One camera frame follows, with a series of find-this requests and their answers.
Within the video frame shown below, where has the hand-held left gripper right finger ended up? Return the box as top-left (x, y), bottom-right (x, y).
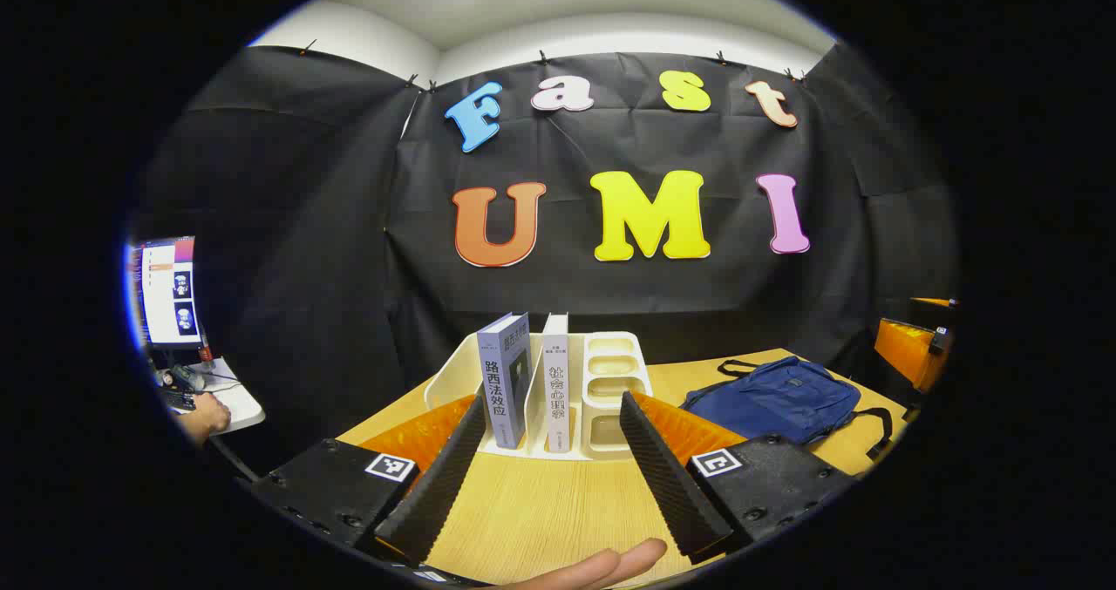
top-left (619, 390), bottom-right (860, 565)

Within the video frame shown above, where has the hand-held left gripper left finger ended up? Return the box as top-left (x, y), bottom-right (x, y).
top-left (251, 391), bottom-right (489, 569)

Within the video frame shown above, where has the white plastic bookshelf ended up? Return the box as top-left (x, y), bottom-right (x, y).
top-left (425, 330), bottom-right (655, 462)

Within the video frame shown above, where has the blue-grey book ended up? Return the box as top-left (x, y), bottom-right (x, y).
top-left (476, 312), bottom-right (533, 450)

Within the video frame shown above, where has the blue schoolbag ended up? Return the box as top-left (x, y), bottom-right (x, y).
top-left (680, 355), bottom-right (895, 460)

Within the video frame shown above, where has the white book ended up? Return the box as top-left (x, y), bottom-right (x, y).
top-left (541, 313), bottom-right (572, 453)

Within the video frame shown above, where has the computer monitor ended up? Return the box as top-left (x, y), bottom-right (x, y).
top-left (129, 237), bottom-right (206, 351)

